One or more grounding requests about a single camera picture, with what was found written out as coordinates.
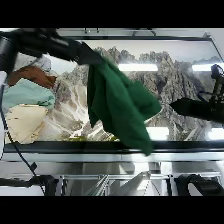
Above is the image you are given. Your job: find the brown garment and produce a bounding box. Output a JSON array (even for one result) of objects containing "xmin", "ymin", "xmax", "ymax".
[{"xmin": 6, "ymin": 65, "xmax": 58, "ymax": 90}]

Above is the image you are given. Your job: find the black cable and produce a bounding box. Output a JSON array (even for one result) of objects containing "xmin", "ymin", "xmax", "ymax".
[{"xmin": 0, "ymin": 86, "xmax": 46, "ymax": 197}]

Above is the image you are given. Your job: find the cream garment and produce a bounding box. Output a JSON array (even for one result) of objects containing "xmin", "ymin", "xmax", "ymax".
[{"xmin": 4, "ymin": 103, "xmax": 50, "ymax": 145}]

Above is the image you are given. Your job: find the white garment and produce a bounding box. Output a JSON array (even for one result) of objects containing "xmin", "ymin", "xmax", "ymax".
[{"xmin": 13, "ymin": 53, "xmax": 52, "ymax": 73}]

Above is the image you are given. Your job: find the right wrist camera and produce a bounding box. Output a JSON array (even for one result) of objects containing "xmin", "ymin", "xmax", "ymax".
[{"xmin": 209, "ymin": 63, "xmax": 224, "ymax": 101}]

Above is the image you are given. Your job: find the pale green garment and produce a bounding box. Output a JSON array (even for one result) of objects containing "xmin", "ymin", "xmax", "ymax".
[{"xmin": 2, "ymin": 78, "xmax": 56, "ymax": 111}]

